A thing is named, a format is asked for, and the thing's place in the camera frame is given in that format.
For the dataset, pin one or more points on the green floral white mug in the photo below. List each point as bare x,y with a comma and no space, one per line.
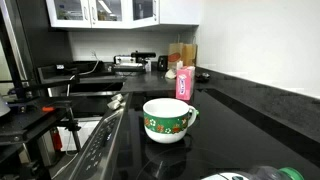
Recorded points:
166,126

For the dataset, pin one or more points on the white crumpled wrapper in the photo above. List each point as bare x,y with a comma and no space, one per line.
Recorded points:
170,74

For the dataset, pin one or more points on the small black device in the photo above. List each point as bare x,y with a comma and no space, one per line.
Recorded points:
162,63

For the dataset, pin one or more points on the small white bottle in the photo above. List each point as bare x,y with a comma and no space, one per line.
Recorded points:
148,66

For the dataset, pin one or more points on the white knob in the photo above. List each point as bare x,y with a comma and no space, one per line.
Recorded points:
117,97
113,104

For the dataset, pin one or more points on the small black round object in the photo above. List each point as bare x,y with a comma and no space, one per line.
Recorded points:
202,77

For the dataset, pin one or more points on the brown paper bag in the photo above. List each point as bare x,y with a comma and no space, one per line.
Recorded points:
187,55

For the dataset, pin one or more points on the steel stove control panel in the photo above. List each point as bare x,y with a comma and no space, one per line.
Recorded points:
100,146

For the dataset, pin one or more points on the black box white label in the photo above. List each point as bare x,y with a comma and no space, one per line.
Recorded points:
50,71

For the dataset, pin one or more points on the red canister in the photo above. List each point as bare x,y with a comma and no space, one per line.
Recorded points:
57,140

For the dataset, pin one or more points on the clear bottle green cap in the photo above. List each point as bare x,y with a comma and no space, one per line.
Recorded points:
266,174

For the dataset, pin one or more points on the black bar camera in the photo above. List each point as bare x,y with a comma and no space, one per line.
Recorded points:
143,54

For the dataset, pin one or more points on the white wall cabinet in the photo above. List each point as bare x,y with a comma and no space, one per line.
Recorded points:
180,11

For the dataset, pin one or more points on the black metal stand frame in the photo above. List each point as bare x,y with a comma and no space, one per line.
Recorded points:
20,123

